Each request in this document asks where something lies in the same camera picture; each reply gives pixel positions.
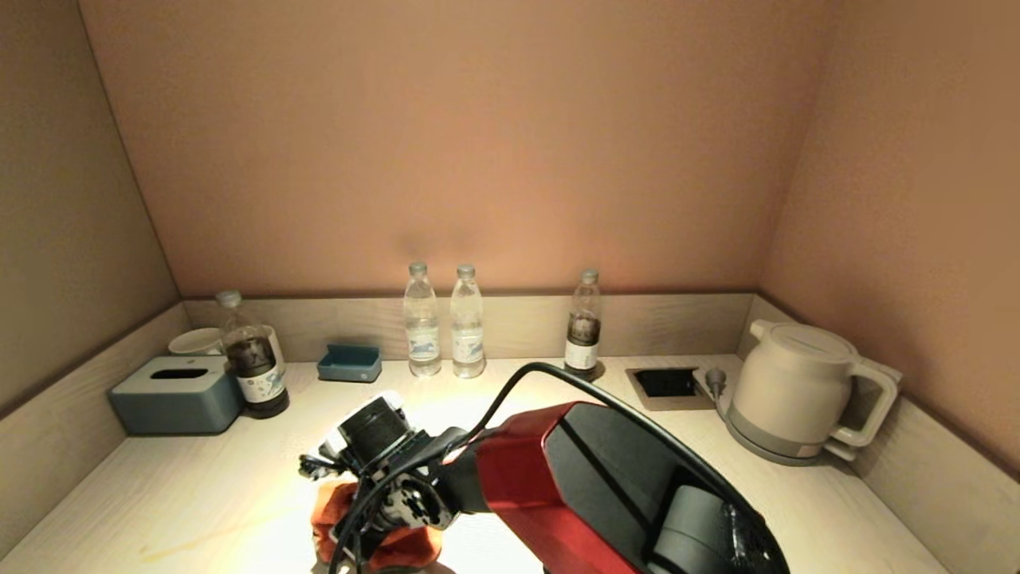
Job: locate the small blue tray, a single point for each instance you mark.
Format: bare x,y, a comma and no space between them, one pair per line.
349,368

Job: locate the dark drink bottle white label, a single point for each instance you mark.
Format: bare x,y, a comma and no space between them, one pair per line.
582,335

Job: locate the red black right robot arm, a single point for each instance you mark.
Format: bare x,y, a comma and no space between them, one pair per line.
606,486

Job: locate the grey kettle base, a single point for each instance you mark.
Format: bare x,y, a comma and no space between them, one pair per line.
765,450

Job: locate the cream electric kettle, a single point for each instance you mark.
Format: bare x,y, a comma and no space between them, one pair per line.
793,383

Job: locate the grey kettle plug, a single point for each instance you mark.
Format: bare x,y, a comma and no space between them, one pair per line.
715,380

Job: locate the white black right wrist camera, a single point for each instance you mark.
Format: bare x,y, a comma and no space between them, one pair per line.
370,430

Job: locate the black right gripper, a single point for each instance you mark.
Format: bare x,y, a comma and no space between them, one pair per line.
414,494

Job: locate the orange microfibre cloth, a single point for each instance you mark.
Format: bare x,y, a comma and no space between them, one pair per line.
331,518

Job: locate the dark drink bottle patterned label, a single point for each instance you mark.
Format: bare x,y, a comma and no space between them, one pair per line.
256,375

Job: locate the clear water bottle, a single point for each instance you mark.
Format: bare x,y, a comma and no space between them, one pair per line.
467,335
421,335

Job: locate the black recessed power socket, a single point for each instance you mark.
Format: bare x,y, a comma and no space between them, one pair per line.
668,384

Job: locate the white cup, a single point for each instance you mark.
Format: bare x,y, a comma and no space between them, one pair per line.
195,343

